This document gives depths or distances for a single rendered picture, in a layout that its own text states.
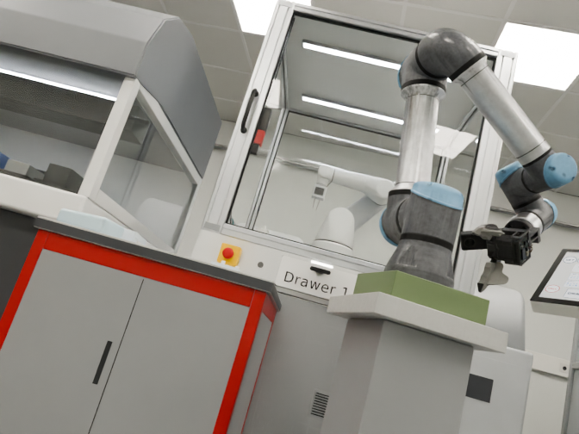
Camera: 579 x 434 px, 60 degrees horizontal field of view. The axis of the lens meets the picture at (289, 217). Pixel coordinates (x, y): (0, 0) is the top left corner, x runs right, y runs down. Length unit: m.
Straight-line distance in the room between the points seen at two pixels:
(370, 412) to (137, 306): 0.61
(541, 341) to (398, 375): 4.34
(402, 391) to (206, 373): 0.47
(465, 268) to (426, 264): 0.86
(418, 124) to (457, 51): 0.19
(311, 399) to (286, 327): 0.25
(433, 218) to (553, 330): 4.30
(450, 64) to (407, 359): 0.69
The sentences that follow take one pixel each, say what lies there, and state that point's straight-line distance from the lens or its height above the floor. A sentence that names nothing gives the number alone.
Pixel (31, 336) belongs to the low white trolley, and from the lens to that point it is 1.37.
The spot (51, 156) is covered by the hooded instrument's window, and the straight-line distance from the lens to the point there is 1.88.
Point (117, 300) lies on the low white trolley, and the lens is 1.30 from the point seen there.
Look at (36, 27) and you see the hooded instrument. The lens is 2.14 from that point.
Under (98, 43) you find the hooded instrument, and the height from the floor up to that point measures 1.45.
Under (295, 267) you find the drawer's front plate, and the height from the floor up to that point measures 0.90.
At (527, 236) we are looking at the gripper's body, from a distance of 1.30.
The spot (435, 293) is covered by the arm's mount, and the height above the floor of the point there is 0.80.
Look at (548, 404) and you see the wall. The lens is 5.30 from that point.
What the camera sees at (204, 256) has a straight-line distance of 1.87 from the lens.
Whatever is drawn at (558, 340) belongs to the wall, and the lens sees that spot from 5.36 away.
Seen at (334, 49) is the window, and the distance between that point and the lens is 2.19.
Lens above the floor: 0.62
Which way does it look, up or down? 14 degrees up
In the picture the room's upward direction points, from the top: 16 degrees clockwise
